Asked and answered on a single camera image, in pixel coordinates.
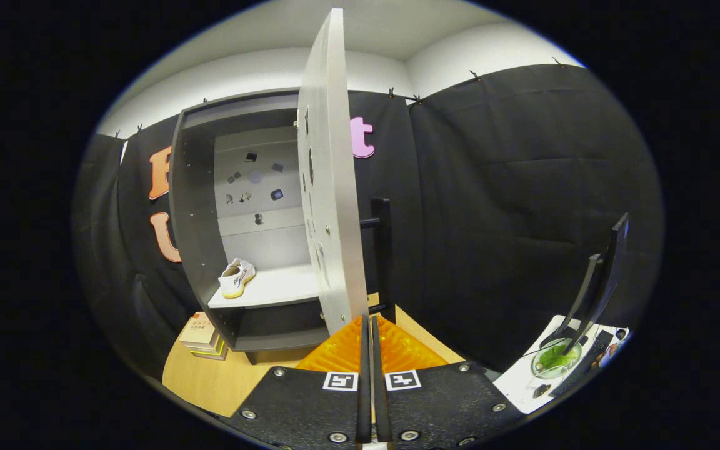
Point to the white side table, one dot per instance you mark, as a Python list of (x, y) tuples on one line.
[(516, 384)]

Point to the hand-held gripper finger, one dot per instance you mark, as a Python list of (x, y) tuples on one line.
[(380, 394), (365, 387)]

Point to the green glass bowl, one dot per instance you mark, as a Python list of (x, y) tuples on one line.
[(557, 359)]

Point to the stack of books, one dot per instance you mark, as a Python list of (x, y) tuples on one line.
[(200, 331)]

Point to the black metal stand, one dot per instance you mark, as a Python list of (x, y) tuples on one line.
[(607, 269)]

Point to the grey shoe cabinet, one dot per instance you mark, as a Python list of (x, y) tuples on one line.
[(197, 219)]

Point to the black backdrop cloth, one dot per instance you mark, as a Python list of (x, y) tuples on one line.
[(510, 206)]

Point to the white canvas shoe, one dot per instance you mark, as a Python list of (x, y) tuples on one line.
[(236, 279)]

